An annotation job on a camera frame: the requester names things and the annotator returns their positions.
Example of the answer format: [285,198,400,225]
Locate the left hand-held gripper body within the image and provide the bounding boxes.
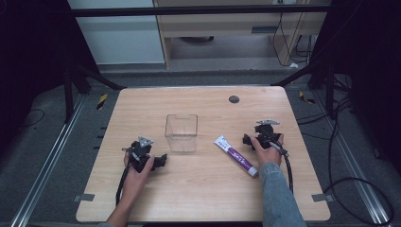
[121,135,159,174]

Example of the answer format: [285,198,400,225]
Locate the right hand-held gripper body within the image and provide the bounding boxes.
[252,118,289,158]

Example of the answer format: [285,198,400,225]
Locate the white and purple toothpaste tube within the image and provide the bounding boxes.
[213,135,260,179]

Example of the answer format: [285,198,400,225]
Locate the clear plastic container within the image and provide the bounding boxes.
[164,113,200,154]

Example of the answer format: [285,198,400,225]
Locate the person's right hand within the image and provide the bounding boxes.
[250,133,285,168]

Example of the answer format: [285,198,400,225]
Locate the person's left hand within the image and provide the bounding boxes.
[120,154,156,199]

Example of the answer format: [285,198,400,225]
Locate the yellow and black tape strip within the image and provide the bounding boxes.
[96,93,109,111]
[298,90,317,105]

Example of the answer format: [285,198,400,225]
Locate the black metal stand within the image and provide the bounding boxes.
[61,58,128,125]
[270,58,337,119]

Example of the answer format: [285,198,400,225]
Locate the light wooden desk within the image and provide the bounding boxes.
[152,0,333,69]

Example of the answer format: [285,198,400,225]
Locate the white cabinet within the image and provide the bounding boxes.
[66,0,166,66]

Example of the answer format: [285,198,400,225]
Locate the dark curtain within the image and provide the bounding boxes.
[310,0,401,174]
[0,0,99,154]

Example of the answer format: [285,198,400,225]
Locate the black horizontal bar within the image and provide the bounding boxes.
[70,4,331,18]

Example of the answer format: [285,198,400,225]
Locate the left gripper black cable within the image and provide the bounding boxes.
[114,163,132,206]

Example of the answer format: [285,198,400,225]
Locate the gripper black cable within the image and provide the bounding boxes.
[114,163,132,206]
[268,141,295,194]

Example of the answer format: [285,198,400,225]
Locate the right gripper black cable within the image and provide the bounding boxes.
[268,141,295,194]

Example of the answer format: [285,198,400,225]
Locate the black floor cables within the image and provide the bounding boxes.
[295,74,356,141]

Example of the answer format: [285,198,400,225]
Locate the hanging black cables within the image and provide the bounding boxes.
[271,11,314,68]

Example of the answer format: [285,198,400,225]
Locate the aluminium floor rail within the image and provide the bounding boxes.
[9,94,87,227]
[313,90,390,227]

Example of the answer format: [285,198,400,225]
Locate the thin black floor cable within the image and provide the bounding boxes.
[18,108,46,130]

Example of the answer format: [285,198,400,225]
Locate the looped black floor cable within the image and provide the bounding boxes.
[323,177,395,227]

